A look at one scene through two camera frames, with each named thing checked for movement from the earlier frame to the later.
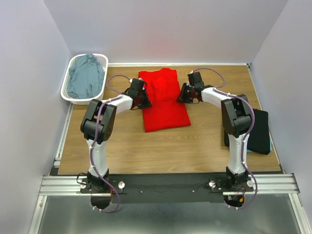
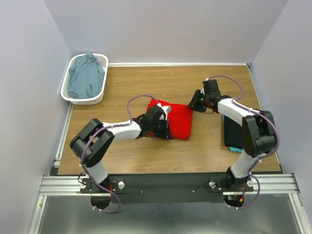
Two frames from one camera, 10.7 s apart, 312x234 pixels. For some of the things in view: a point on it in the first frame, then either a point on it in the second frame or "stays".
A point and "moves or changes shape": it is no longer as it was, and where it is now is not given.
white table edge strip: x=179 y=64 stays
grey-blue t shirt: x=86 y=77 stays
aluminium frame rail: x=263 y=185 stays
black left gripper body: x=144 y=102 to x=160 y=129
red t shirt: x=166 y=112 moves or changes shape
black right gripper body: x=185 y=95 to x=199 y=102
